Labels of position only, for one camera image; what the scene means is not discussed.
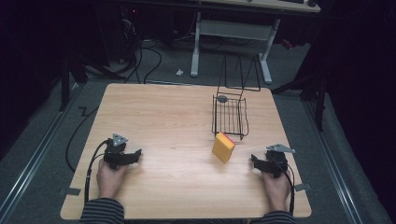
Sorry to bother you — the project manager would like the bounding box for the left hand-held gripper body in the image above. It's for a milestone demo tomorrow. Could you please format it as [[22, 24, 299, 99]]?
[[103, 133, 135, 171]]

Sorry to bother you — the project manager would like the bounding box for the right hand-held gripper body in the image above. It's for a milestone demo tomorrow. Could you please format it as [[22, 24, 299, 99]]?
[[263, 143, 296, 179]]

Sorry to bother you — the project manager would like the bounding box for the person's left hand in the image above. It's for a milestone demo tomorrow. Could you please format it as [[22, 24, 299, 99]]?
[[95, 160, 129, 200]]

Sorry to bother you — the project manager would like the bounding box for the person's right hand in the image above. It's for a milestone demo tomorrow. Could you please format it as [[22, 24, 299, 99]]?
[[261, 169, 292, 213]]

